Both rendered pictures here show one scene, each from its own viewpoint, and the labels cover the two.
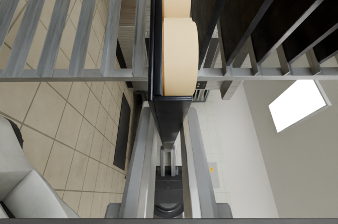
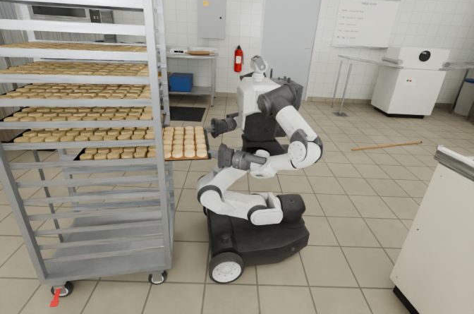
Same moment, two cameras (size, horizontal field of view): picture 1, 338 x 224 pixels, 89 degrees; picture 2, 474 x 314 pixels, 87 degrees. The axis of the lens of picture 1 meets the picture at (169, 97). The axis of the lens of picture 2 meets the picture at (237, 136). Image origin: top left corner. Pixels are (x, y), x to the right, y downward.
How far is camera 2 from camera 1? 1.15 m
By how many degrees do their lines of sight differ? 39
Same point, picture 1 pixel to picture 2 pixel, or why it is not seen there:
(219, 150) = not seen: outside the picture
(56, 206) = not seen: hidden behind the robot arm
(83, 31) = (145, 167)
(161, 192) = (219, 130)
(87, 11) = (131, 168)
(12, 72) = (171, 190)
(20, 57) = not seen: hidden behind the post
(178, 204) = (223, 124)
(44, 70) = (169, 178)
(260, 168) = not seen: outside the picture
